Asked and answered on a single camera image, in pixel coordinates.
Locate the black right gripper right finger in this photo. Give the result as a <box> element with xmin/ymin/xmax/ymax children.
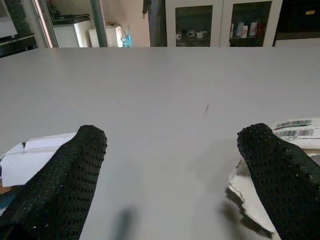
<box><xmin>236</xmin><ymin>122</ymin><xmax>320</xmax><ymax>240</ymax></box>

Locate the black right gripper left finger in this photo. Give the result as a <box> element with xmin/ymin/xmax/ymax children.
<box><xmin>0</xmin><ymin>124</ymin><xmax>109</xmax><ymax>240</ymax></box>

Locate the torn white barcode packaging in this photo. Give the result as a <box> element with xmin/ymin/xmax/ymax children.
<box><xmin>225</xmin><ymin>118</ymin><xmax>320</xmax><ymax>238</ymax></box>

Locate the white folded paper box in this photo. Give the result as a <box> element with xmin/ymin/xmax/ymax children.
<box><xmin>0</xmin><ymin>132</ymin><xmax>77</xmax><ymax>188</ymax></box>

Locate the black shelf unit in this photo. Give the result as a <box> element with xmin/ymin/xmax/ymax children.
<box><xmin>0</xmin><ymin>33</ymin><xmax>39</xmax><ymax>59</ymax></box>

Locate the white box with dark lid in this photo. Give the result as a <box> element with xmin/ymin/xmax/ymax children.
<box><xmin>51</xmin><ymin>14</ymin><xmax>93</xmax><ymax>48</ymax></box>

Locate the white printed cup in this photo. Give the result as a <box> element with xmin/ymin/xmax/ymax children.
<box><xmin>248</xmin><ymin>21</ymin><xmax>259</xmax><ymax>38</ymax></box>
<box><xmin>235</xmin><ymin>21</ymin><xmax>249</xmax><ymax>39</ymax></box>

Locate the white cube appliance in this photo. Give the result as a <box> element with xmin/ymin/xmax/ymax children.
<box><xmin>87</xmin><ymin>24</ymin><xmax>124</xmax><ymax>48</ymax></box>

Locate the blue plastic spray bottle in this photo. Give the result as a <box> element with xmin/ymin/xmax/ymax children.
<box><xmin>120</xmin><ymin>24</ymin><xmax>133</xmax><ymax>48</ymax></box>

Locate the grey metal pole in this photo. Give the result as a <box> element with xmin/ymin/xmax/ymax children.
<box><xmin>89</xmin><ymin>0</ymin><xmax>109</xmax><ymax>48</ymax></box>

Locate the white glass-door cabinet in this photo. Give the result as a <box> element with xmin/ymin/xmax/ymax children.
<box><xmin>165</xmin><ymin>0</ymin><xmax>283</xmax><ymax>48</ymax></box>

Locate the black hanging strap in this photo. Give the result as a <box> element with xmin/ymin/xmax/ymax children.
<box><xmin>141</xmin><ymin>0</ymin><xmax>151</xmax><ymax>20</ymax></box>

